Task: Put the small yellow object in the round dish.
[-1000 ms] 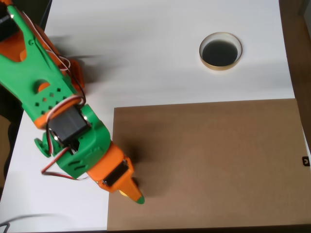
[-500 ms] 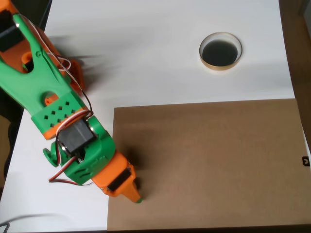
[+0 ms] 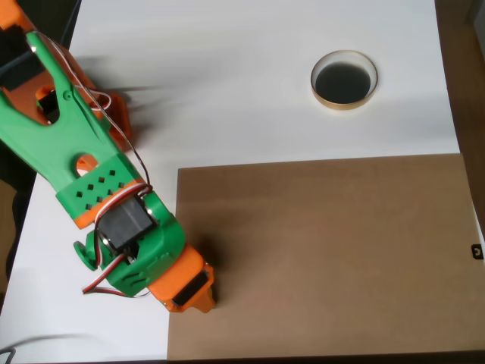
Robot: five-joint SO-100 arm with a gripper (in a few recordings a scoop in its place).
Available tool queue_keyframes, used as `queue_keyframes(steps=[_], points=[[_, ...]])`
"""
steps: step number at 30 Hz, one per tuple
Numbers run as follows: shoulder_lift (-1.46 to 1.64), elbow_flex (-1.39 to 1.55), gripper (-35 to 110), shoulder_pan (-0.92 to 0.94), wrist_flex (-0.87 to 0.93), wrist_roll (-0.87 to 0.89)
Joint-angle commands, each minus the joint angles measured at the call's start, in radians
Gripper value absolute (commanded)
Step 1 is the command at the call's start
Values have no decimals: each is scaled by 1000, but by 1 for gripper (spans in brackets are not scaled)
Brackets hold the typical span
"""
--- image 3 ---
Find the orange gripper black servo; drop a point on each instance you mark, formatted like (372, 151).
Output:
(181, 275)

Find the green orange robot arm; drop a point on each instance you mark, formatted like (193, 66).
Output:
(57, 144)

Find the orange perforated arm base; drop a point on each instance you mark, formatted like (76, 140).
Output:
(122, 113)

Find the round dish gold rim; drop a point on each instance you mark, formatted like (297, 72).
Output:
(343, 106)

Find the brown cardboard sheet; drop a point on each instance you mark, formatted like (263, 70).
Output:
(322, 246)

